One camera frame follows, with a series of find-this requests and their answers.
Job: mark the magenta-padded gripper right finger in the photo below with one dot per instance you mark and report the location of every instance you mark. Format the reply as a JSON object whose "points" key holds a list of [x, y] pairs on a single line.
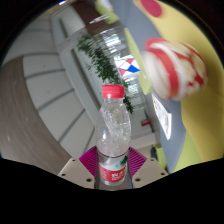
{"points": [[150, 171]]}

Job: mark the black bag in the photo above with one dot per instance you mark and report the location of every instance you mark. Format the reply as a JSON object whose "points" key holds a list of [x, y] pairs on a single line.
{"points": [[154, 152]]}

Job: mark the clear red-capped water bottle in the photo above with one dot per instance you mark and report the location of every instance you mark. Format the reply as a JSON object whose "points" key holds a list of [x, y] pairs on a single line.
{"points": [[113, 140]]}

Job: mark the group of potted green plants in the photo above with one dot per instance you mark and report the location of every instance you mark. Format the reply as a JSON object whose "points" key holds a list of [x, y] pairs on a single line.
{"points": [[103, 63]]}

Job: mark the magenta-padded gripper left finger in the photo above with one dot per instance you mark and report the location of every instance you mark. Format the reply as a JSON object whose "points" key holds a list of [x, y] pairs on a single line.
{"points": [[75, 172]]}

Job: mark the red and white cup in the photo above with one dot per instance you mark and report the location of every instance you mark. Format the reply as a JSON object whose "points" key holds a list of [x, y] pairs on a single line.
{"points": [[173, 70]]}

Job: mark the white box with coloured triangles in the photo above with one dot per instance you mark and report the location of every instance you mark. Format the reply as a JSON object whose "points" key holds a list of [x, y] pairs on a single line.
{"points": [[128, 66]]}

